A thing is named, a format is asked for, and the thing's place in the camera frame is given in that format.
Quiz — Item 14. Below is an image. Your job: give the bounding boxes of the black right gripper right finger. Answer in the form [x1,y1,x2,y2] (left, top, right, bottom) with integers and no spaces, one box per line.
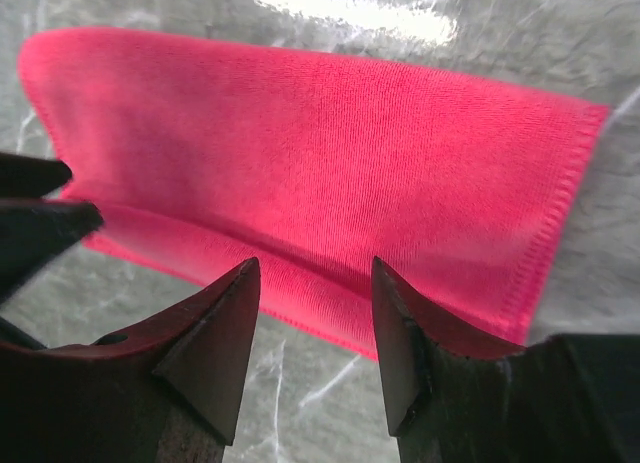
[372,259,639,462]

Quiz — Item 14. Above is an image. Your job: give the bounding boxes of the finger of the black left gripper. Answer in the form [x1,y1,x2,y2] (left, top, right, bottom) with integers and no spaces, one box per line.
[1,199,103,302]
[0,153,72,198]

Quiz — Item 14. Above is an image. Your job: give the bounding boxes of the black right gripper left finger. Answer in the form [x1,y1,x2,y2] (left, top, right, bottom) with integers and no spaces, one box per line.
[1,258,261,462]

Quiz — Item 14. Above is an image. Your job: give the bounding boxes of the pink red towel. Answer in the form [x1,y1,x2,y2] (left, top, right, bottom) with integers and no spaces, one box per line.
[18,27,608,358]

